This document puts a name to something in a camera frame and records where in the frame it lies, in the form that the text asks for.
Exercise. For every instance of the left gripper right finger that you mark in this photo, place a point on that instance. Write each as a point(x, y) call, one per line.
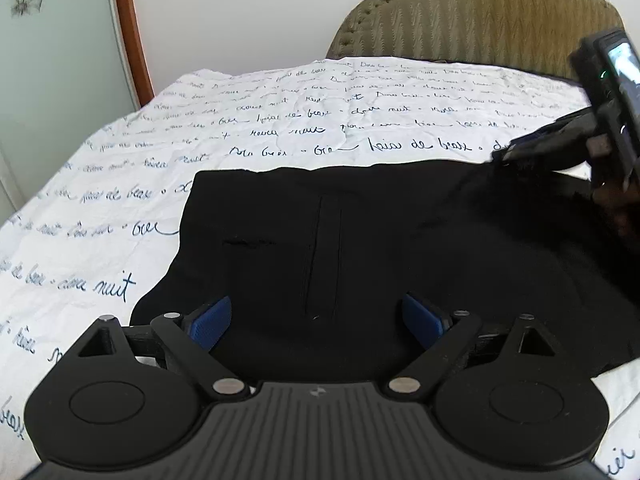
point(508, 395)

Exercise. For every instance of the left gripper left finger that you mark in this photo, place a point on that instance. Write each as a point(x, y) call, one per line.
point(125, 395)

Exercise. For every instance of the black pants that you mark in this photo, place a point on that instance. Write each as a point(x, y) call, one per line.
point(316, 264)

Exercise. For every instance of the person's right hand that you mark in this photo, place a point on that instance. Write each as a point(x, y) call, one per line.
point(622, 204)

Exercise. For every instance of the olive upholstered headboard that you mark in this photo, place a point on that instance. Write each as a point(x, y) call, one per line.
point(535, 36)

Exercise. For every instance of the white script-print bed sheet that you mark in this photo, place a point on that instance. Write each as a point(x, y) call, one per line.
point(104, 231)

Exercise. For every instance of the floral glass door panel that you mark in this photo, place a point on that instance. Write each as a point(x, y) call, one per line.
point(64, 75)

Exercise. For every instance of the wooden door frame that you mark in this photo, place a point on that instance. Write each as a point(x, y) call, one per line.
point(133, 51)

